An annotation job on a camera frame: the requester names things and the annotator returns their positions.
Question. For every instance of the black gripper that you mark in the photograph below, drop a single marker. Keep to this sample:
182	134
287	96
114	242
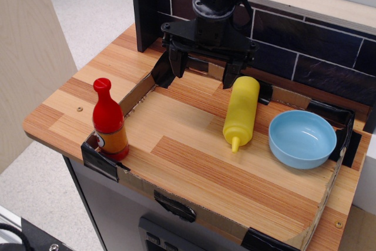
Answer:
214	40

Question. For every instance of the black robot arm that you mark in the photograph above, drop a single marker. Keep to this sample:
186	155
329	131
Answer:
212	10

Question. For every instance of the light plywood panel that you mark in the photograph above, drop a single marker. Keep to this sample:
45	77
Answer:
35	61

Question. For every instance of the light blue bowl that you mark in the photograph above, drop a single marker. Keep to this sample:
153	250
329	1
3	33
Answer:
301	139

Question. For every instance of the red hot sauce bottle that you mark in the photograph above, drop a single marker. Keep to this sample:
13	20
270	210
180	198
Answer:
108	121

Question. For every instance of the dark tile backsplash panel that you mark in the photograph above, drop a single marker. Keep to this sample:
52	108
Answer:
306	53

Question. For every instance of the black metal bracket plate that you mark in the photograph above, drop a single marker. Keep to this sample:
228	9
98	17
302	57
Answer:
40	240

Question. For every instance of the grey cabinet base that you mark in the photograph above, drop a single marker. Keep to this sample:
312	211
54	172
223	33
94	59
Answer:
126	220

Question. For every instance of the yellow mustard squeeze bottle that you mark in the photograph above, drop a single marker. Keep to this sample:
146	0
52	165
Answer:
241	112

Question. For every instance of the taped cardboard fence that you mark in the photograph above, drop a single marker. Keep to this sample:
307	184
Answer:
180	159

